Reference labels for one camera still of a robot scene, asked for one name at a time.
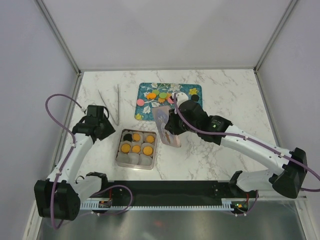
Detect green cookie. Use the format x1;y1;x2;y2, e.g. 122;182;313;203
158;92;167;99
153;90;160;96

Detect metal tongs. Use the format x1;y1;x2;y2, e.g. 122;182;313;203
98;84;120;127

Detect white cable duct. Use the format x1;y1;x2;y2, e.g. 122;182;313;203
80;198;248;211

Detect square metal tin lid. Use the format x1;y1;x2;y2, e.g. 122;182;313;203
152;106;182;149

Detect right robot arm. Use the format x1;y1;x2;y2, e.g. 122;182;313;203
164;100;307;199

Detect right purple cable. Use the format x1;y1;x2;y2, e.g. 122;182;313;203
172;92;320;193

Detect plain round orange cookie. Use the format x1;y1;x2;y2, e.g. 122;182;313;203
131;145;141;154

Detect green cookie left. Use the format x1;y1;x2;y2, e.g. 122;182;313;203
153;90;160;96

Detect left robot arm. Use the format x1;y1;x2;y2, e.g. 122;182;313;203
34;105;115;221

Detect square cookie tin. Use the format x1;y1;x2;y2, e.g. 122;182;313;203
115;129;157;170

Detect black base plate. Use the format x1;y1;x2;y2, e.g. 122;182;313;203
101;180;256;206

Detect large orange cookie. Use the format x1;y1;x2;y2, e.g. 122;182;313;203
120;143;131;154

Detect orange cookie small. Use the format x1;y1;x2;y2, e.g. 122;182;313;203
132;133;141;142

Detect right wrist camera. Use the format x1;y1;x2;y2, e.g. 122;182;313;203
172;92;189;105

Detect teal floral tray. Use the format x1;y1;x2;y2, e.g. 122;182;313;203
134;82;203;121

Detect black cookie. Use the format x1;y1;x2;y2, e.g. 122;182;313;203
123;133;133;142
191;94;200;102

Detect green cookie right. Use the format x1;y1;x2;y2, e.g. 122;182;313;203
158;92;167;99

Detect orange flower cookie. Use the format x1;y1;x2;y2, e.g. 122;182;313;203
146;92;157;100

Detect round dotted orange cookie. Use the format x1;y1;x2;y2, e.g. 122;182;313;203
142;146;154;156

